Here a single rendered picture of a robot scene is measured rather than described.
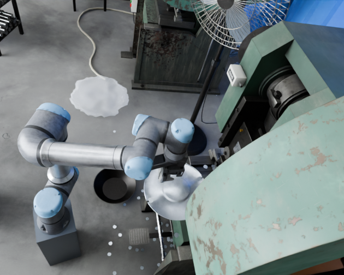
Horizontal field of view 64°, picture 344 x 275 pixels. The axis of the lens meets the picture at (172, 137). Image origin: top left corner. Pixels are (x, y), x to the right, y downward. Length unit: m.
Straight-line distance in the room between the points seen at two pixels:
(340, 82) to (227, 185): 0.46
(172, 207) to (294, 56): 0.74
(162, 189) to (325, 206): 0.91
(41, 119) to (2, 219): 1.17
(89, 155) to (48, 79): 2.02
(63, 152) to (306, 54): 0.76
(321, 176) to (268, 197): 0.08
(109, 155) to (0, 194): 1.43
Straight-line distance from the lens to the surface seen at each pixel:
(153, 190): 1.24
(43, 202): 1.34
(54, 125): 1.04
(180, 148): 0.91
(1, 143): 2.42
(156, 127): 0.87
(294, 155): 0.44
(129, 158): 0.81
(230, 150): 1.14
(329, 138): 0.44
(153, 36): 2.48
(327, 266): 1.08
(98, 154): 0.85
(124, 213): 2.02
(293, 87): 0.88
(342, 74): 0.87
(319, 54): 0.90
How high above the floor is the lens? 1.87
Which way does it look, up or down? 51 degrees down
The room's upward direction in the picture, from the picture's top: 18 degrees clockwise
